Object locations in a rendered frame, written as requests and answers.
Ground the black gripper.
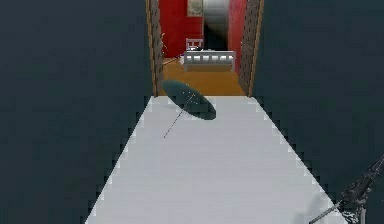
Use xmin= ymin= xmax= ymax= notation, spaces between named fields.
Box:
xmin=308 ymin=175 xmax=373 ymax=224

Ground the dark teal open umbrella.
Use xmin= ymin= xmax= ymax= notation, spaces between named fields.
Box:
xmin=161 ymin=79 xmax=217 ymax=139

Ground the white slatted bed frame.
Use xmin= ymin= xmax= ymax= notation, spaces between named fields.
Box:
xmin=183 ymin=49 xmax=237 ymax=73

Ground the framed pale wall picture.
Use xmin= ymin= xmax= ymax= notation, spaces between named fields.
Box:
xmin=186 ymin=0 xmax=205 ymax=17

